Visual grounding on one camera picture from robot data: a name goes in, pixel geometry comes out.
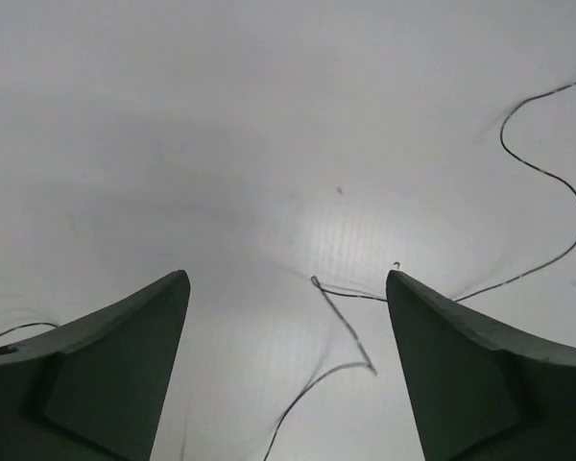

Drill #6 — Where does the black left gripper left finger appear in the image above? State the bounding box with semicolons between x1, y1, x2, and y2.
0;270;190;461

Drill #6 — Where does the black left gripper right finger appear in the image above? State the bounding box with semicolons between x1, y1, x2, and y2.
386;270;576;460

